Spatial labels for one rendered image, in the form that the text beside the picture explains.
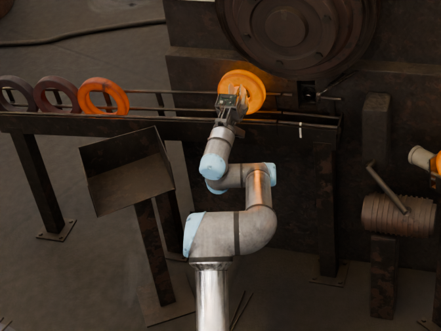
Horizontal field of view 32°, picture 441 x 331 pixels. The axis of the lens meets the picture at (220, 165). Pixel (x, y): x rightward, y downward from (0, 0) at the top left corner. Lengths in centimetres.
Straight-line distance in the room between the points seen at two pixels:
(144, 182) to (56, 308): 75
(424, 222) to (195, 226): 77
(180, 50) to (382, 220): 87
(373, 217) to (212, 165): 54
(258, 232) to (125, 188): 66
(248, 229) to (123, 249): 125
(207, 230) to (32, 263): 138
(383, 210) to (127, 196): 81
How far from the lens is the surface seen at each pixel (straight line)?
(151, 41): 443
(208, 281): 200
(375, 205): 245
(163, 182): 249
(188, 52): 259
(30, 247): 331
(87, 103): 276
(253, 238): 199
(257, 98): 249
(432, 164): 234
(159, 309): 291
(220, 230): 199
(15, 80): 288
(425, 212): 243
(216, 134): 232
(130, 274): 306
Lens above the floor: 222
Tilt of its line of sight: 40 degrees down
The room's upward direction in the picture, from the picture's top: 9 degrees counter-clockwise
